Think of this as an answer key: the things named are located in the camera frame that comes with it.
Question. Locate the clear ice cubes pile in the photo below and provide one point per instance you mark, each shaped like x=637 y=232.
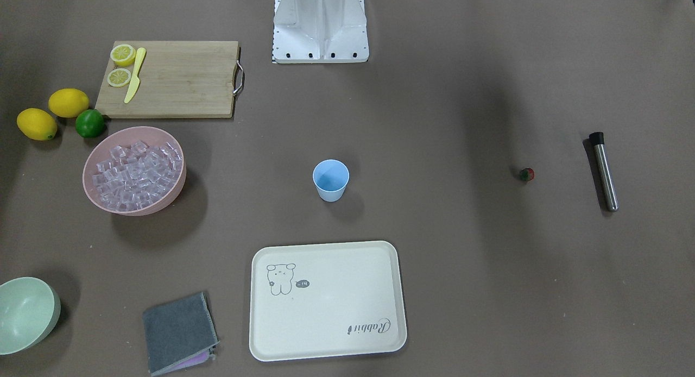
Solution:
x=138 y=176

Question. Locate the light blue cup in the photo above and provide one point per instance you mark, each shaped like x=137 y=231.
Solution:
x=330 y=178

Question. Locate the cream rabbit tray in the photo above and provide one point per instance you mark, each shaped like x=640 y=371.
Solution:
x=326 y=300

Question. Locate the red strawberry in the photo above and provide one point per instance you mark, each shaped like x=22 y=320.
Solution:
x=527 y=174

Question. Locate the wooden cutting board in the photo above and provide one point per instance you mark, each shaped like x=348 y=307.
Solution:
x=179 y=79

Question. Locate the grey folded cloth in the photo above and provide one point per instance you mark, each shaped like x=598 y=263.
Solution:
x=179 y=334

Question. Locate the yellow plastic knife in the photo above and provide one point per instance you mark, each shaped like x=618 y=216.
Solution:
x=135 y=81

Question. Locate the pink bowl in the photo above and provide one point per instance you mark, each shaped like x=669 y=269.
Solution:
x=126 y=137

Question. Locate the lower lemon slice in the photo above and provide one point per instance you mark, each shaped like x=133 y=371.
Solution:
x=119 y=77

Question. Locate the lemon slice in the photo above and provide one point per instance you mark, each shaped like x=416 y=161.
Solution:
x=119 y=77
x=123 y=55

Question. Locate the steel muddler black tip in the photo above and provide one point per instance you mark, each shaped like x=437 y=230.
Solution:
x=597 y=140

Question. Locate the upper lemon slice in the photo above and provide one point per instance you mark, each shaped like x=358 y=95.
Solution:
x=123 y=55

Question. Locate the green lime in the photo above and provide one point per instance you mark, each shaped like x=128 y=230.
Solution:
x=90 y=123

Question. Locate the yellow lemon near board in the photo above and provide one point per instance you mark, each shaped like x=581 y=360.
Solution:
x=68 y=102

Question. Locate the yellow lemon outer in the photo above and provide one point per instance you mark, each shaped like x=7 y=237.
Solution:
x=37 y=124

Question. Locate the mint green bowl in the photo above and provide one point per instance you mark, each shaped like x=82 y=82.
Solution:
x=30 y=309

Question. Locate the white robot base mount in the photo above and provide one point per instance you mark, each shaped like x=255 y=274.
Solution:
x=320 y=32

